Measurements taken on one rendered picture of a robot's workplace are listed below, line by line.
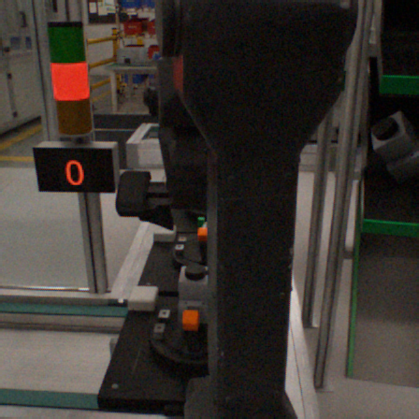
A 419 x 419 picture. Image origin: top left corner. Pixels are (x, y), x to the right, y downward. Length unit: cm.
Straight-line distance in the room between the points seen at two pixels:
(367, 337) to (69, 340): 48
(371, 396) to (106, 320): 46
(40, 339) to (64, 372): 10
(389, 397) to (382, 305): 21
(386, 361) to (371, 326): 5
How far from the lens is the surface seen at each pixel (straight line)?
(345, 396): 84
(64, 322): 88
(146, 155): 186
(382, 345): 69
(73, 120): 73
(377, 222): 57
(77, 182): 75
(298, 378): 72
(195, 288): 66
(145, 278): 90
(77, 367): 81
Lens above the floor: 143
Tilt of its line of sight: 23 degrees down
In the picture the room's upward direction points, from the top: straight up
